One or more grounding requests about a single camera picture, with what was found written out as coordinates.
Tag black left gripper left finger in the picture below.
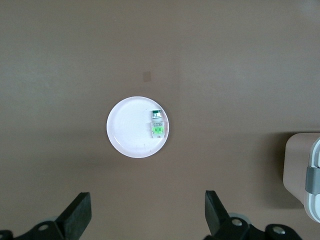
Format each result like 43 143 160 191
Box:
0 191 92 240

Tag pale pink round plate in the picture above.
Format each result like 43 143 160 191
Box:
105 95 172 159

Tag green push button switch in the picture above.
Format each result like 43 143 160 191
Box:
149 109 166 140

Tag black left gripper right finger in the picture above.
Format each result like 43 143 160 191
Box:
204 190 305 240

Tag white lunch box grey clips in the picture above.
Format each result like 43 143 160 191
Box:
283 132 320 224

